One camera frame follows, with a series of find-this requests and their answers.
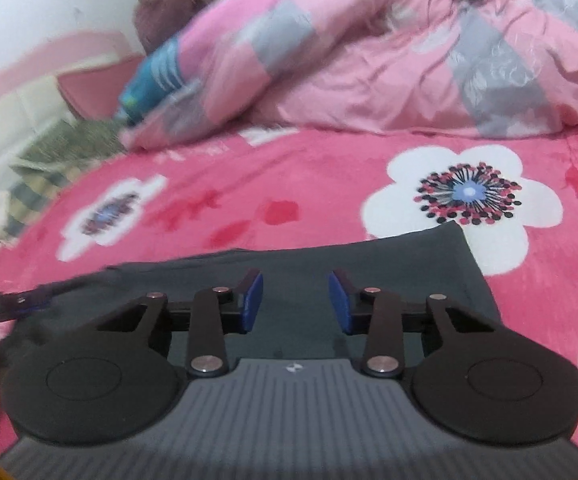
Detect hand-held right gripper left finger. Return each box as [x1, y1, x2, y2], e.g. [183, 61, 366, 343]
[94, 268, 265, 377]

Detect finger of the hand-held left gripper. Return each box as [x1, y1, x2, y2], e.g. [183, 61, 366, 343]
[0, 280, 87, 329]

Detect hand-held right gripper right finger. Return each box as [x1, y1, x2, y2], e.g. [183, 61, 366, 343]
[327, 268, 500, 379]

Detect dark grey pants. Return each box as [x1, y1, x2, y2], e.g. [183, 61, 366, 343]
[0, 221, 501, 361]

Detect plaid pillow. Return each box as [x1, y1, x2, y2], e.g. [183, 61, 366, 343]
[6, 162, 82, 239]

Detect pink floral blanket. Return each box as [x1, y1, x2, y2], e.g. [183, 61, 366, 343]
[0, 122, 578, 461]

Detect green leaf-print pillow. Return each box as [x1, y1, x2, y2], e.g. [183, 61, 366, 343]
[11, 119, 126, 174]

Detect pink and white headboard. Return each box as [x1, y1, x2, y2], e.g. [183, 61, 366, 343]
[0, 30, 130, 187]

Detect pink pillow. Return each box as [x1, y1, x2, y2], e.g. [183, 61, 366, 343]
[57, 56, 142, 121]

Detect pink and grey quilt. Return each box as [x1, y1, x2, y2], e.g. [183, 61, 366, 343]
[119, 0, 578, 150]

